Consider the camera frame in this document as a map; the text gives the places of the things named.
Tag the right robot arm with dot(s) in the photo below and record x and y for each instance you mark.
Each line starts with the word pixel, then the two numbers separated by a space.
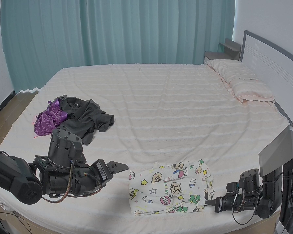
pixel 278 155

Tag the bed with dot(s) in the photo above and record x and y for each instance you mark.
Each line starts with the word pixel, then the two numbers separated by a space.
pixel 161 111

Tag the white printed pyjama top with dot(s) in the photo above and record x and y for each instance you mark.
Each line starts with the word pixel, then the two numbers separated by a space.
pixel 171 189

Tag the cream pillow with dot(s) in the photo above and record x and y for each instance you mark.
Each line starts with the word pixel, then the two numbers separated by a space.
pixel 241 82

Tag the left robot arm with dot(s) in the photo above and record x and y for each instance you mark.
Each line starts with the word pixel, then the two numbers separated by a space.
pixel 14 177

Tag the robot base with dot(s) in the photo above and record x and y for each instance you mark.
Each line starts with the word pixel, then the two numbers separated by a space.
pixel 280 229

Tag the purple satin garment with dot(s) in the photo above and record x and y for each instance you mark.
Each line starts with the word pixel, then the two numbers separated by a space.
pixel 48 121

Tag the grey bedside table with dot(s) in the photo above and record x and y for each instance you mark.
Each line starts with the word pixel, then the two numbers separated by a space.
pixel 217 56

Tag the blue-green curtain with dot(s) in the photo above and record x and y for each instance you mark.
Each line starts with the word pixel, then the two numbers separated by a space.
pixel 112 25

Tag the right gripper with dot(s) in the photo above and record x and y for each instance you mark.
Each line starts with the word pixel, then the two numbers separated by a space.
pixel 225 203

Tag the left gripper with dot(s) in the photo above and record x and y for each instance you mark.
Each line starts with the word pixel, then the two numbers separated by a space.
pixel 92 179

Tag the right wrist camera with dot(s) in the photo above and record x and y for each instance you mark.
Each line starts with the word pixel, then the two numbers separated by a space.
pixel 232 187

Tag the grey garment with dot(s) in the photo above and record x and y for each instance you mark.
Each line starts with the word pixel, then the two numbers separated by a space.
pixel 62 98

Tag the black shirt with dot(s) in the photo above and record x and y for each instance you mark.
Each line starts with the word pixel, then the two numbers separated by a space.
pixel 85 117

